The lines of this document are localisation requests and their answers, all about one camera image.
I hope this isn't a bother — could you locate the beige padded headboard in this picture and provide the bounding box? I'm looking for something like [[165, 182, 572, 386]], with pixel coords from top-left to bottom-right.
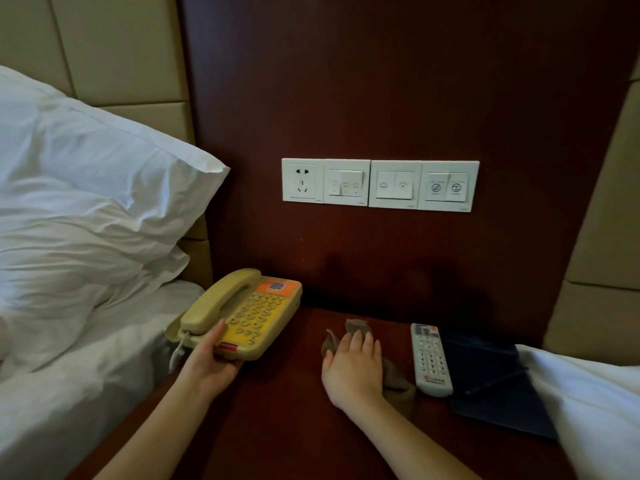
[[542, 54, 640, 367]]

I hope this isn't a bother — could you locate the person's left hand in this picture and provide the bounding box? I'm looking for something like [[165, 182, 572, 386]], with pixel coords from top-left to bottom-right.
[[175, 319, 245, 403]]

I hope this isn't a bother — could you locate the person's right hand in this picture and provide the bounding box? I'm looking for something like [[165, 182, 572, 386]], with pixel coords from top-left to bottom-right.
[[321, 330, 385, 417]]

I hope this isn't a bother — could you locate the white bed cover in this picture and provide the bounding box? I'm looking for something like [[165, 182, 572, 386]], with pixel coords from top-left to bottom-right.
[[516, 344, 640, 480]]

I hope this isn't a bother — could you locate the person's left forearm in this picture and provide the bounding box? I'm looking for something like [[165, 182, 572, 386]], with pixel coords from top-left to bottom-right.
[[92, 374, 221, 480]]

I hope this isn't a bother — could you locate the beige telephone cord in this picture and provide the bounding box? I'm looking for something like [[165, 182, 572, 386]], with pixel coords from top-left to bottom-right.
[[167, 330, 193, 374]]

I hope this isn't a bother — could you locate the white bed sheet mattress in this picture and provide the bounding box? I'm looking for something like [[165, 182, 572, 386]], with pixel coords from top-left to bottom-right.
[[0, 279, 206, 480]]

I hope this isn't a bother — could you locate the white remote control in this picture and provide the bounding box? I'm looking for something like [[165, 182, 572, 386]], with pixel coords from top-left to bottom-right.
[[410, 323, 455, 399]]

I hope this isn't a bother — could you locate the white socket and switch panel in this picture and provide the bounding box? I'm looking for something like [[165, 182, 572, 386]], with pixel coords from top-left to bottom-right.
[[281, 158, 372, 207]]

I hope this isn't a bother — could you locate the yellow corded telephone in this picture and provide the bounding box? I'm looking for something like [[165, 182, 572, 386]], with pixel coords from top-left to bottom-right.
[[164, 268, 305, 363]]

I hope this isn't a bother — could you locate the white four-button switch panel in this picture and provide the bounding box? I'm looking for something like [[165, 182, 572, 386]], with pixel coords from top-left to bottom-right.
[[368, 159, 481, 213]]

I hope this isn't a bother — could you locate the smooth white pillow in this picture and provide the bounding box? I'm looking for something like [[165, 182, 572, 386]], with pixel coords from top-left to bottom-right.
[[0, 64, 231, 245]]

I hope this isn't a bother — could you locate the person's right forearm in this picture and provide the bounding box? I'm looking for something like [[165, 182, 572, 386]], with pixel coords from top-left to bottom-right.
[[345, 394, 483, 480]]

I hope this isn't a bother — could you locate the brown cleaning cloth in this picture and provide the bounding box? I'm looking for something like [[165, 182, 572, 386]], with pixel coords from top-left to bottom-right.
[[319, 318, 417, 421]]

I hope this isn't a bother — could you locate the dark wooden nightstand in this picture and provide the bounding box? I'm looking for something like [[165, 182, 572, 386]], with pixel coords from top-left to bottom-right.
[[65, 307, 581, 480]]

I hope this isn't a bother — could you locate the crumpled white pillow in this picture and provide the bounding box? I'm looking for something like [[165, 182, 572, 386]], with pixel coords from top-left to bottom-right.
[[0, 179, 191, 381]]

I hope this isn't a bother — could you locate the dark blue scribbled pouch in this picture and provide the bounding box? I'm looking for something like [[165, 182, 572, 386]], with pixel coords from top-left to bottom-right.
[[439, 327, 560, 442]]

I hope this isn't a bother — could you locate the black pen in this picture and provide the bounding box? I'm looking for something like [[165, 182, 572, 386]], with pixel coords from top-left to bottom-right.
[[463, 365, 530, 397]]

